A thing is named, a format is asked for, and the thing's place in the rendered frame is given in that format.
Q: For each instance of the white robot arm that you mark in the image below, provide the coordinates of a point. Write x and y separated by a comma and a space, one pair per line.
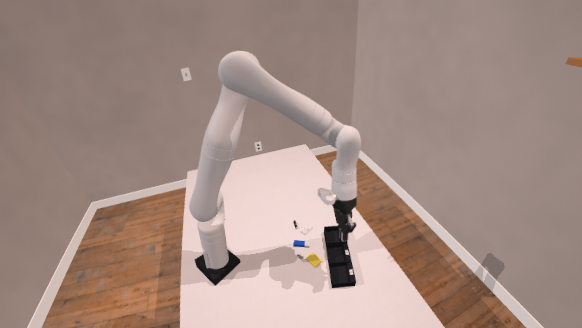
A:
239, 72

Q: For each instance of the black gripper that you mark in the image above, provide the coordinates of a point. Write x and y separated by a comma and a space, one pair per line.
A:
344, 216

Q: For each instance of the white domino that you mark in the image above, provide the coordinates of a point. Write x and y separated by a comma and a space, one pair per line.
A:
306, 229

